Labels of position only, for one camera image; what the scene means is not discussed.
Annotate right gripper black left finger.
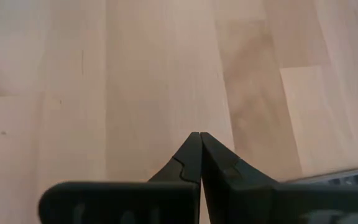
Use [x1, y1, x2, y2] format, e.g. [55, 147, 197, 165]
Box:
[39, 131, 203, 224]

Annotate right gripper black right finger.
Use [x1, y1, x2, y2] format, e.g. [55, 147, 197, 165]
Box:
[200, 131, 358, 224]

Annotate clear black CD jewel case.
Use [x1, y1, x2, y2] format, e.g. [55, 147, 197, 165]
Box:
[283, 164, 358, 187]

